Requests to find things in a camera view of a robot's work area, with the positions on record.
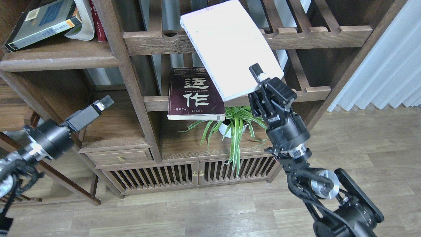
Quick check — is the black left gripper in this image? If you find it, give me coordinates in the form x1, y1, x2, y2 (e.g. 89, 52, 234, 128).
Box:
23, 95, 114, 161

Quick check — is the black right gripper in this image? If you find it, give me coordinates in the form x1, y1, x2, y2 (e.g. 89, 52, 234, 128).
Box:
248, 63, 311, 153

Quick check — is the white paperback book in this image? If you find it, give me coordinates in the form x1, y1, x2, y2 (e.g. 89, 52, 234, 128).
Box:
180, 0, 284, 102

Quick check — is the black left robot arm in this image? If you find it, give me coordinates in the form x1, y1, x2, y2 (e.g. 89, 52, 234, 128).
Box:
0, 95, 114, 237

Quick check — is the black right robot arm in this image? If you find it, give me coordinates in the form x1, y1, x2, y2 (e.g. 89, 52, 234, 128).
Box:
248, 63, 384, 237

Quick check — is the brass drawer knob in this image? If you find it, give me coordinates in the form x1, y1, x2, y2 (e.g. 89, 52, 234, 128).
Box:
118, 155, 125, 163

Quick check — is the green spider plant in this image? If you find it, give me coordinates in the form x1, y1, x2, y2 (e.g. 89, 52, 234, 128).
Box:
181, 106, 267, 177

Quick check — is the white plant pot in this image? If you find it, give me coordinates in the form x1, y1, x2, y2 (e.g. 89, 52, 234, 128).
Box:
218, 119, 248, 140

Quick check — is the dark red book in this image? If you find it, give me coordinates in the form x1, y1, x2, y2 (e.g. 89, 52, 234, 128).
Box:
167, 66, 226, 120

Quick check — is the dark wooden bookshelf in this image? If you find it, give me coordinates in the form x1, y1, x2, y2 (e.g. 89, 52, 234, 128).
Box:
1, 0, 406, 197

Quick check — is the red spine upright book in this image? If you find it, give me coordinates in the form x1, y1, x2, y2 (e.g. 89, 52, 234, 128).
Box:
88, 0, 107, 42

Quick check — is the cream paged upright book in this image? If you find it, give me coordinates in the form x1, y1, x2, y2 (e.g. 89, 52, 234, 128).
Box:
65, 0, 95, 41

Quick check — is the white curtain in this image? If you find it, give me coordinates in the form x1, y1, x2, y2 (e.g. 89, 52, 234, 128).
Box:
327, 0, 421, 112

